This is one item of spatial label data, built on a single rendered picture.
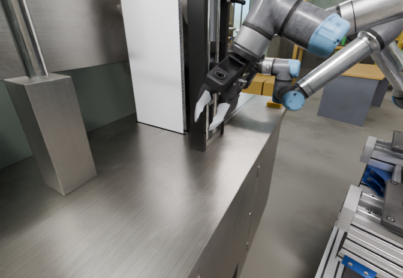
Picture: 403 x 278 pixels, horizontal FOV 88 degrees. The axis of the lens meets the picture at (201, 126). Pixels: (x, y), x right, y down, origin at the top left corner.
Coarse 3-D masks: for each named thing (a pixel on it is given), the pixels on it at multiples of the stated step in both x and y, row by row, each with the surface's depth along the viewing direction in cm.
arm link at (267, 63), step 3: (264, 60) 92; (267, 60) 91; (270, 60) 91; (264, 63) 91; (267, 63) 91; (270, 63) 90; (261, 66) 93; (264, 66) 91; (267, 66) 91; (270, 66) 90; (261, 69) 93; (264, 69) 92; (267, 69) 92; (270, 69) 91; (261, 72) 95; (264, 72) 93; (267, 72) 92; (270, 72) 97; (270, 75) 94
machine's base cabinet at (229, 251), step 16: (272, 144) 110; (272, 160) 126; (256, 176) 87; (256, 192) 96; (240, 208) 72; (256, 208) 107; (240, 224) 79; (256, 224) 122; (224, 240) 61; (240, 240) 86; (208, 256) 50; (224, 256) 66; (240, 256) 95; (208, 272) 53; (224, 272) 71; (240, 272) 108
